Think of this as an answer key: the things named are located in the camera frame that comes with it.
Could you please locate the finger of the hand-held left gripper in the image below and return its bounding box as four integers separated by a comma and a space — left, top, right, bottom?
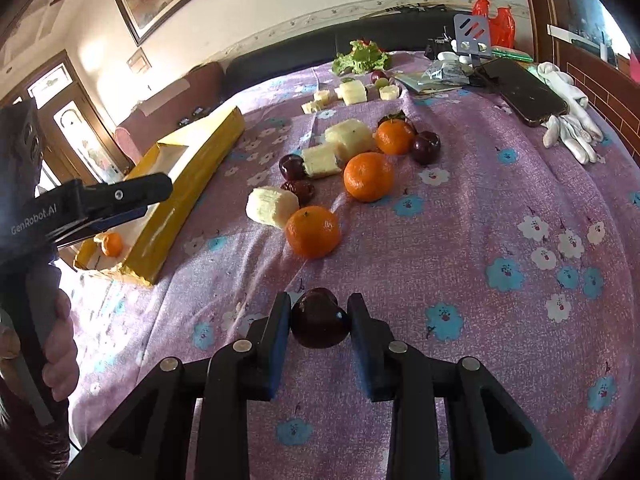
80, 172, 174, 221
52, 203, 149, 251

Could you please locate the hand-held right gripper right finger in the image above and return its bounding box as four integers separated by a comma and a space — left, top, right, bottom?
346, 292, 576, 480

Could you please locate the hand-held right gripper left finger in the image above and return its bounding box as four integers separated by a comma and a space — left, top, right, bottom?
60, 291, 292, 480

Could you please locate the yellow cardboard box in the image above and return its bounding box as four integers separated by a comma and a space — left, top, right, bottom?
73, 106, 246, 287

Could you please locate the red date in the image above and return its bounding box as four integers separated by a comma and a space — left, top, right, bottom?
280, 180, 316, 201

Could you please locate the person's left forearm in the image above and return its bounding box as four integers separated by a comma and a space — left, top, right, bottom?
0, 360, 71, 480

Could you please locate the person's left hand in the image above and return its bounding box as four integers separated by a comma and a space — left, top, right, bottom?
0, 290, 79, 403

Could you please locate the wooden glass door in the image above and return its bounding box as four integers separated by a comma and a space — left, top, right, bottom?
0, 50, 133, 196

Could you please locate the brown armchair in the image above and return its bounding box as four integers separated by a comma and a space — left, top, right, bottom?
115, 61, 226, 166

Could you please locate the purple floral blanket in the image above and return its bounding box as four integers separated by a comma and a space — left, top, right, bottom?
65, 50, 640, 480

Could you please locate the black leather sofa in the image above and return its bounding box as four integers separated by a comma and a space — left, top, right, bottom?
224, 7, 481, 92

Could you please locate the green lettuce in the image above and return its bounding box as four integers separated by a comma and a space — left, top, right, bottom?
332, 40, 393, 77

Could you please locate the silver foil packet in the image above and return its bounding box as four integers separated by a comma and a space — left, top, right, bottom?
395, 57, 476, 96

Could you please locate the black smartphone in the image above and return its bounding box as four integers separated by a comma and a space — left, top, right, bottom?
475, 57, 570, 127

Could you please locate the small black device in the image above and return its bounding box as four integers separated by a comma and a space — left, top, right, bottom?
424, 35, 453, 61

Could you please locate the pair of white gloves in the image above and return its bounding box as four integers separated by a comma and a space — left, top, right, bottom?
537, 61, 605, 165

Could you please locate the green packet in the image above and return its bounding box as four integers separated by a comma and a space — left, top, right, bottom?
490, 46, 533, 62

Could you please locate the red plastic bag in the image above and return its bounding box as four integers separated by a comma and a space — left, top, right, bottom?
472, 0, 516, 48

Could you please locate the brown wooden cabinet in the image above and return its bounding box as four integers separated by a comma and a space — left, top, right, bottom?
520, 0, 640, 161

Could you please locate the small wall plaque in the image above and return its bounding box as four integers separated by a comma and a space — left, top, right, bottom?
126, 47, 152, 73

